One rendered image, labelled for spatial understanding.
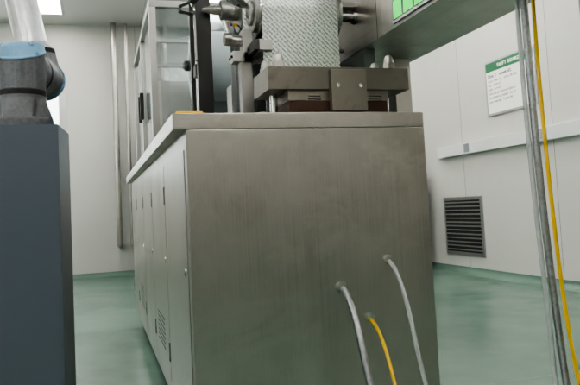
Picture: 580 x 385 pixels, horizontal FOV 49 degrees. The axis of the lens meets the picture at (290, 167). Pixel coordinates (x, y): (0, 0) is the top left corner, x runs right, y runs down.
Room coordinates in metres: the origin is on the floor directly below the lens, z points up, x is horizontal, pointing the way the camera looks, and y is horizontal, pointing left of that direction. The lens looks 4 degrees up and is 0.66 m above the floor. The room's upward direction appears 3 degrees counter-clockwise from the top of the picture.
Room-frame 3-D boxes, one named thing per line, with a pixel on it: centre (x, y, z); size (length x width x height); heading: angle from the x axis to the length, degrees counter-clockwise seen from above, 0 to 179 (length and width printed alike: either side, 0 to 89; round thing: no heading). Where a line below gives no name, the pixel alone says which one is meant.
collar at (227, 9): (2.11, 0.18, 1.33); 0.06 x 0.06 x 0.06; 17
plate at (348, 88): (1.67, -0.16, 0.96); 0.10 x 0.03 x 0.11; 107
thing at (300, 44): (1.86, -0.05, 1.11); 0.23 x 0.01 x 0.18; 107
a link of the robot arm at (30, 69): (1.65, 0.69, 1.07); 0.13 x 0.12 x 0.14; 3
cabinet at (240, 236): (2.79, 0.31, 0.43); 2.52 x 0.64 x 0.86; 17
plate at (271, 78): (1.75, -0.12, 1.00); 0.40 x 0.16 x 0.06; 107
